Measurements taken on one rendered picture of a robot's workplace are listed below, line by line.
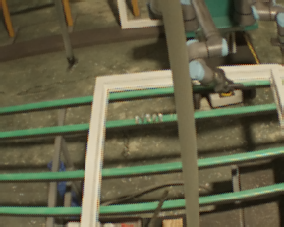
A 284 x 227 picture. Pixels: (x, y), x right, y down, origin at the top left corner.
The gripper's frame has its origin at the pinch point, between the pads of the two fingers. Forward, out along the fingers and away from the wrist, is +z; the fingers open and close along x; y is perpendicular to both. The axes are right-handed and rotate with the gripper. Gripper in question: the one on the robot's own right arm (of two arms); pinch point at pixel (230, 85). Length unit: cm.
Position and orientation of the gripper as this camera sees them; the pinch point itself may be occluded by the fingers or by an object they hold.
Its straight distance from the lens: 277.3
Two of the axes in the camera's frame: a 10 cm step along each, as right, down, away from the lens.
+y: 7.1, -2.4, -6.6
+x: -0.5, -9.6, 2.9
